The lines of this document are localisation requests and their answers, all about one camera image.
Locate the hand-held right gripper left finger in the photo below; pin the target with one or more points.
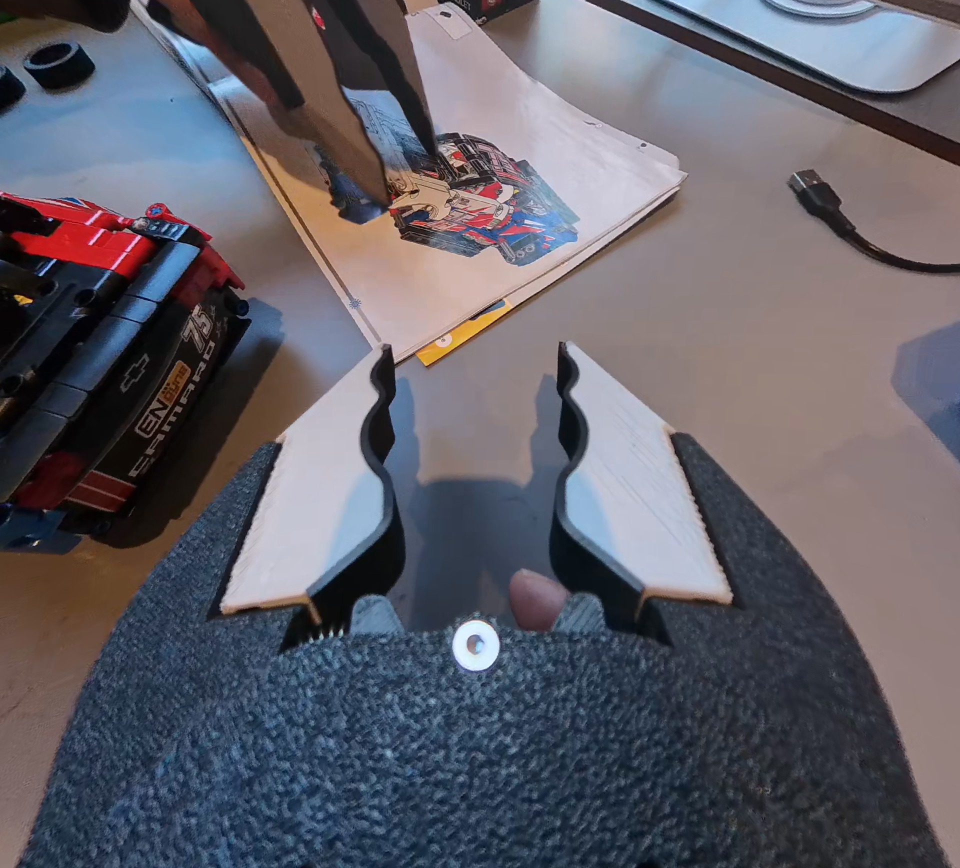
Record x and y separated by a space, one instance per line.
315 508

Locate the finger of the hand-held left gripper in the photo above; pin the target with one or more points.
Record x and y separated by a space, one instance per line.
300 50
375 5

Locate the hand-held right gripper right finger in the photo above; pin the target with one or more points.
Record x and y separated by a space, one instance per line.
637 508

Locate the small black rubber tyre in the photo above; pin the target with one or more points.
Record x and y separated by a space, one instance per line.
9 88
58 67

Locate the instruction booklet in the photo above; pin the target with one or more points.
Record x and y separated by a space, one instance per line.
525 133

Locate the toy brick race car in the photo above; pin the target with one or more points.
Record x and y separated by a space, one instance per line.
112 358

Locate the person's right hand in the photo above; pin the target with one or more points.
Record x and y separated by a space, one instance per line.
536 598

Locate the yellow leaflet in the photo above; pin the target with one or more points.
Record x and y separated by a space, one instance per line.
465 335

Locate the silver stand base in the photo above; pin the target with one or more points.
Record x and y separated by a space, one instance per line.
825 35

